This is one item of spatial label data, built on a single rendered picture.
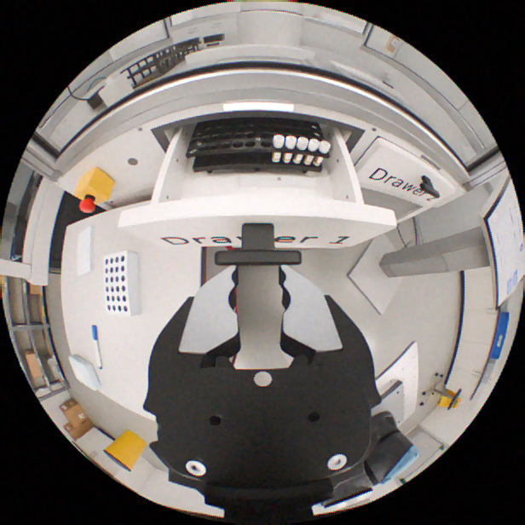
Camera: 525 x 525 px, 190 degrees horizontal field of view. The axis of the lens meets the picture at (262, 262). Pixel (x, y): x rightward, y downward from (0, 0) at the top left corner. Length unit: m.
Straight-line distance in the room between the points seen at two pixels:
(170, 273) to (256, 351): 0.91
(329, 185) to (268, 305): 0.89
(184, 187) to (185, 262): 0.13
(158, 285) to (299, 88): 0.37
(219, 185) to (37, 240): 0.75
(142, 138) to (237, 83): 0.15
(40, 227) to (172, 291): 0.68
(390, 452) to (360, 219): 0.51
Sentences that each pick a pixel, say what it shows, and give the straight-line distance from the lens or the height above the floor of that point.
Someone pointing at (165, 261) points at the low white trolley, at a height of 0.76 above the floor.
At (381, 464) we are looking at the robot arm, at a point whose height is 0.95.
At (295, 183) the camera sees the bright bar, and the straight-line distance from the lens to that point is 0.25.
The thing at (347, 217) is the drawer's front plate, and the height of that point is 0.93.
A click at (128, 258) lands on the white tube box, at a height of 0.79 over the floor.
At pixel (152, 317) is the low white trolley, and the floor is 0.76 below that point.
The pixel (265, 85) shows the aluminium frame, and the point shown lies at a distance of 0.21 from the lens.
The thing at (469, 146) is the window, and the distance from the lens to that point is 0.44.
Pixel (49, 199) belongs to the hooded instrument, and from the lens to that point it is 0.86.
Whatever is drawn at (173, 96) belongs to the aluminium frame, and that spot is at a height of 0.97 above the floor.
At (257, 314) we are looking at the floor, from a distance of 1.07.
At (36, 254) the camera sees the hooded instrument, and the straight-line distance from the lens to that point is 0.82.
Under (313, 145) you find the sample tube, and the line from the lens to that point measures 0.21.
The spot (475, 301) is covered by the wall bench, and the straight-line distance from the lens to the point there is 3.13.
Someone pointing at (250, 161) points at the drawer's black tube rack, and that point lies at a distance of 0.24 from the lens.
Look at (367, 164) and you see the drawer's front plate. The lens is 0.30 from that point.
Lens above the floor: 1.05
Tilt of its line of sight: 83 degrees down
